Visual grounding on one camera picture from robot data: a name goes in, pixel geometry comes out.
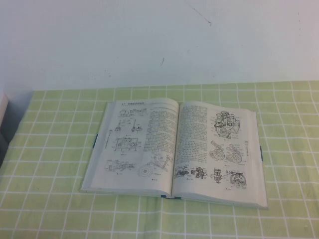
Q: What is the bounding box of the technical book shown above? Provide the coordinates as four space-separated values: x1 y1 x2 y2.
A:
80 98 270 209

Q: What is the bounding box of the white box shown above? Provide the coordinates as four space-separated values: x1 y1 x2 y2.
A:
0 92 10 125

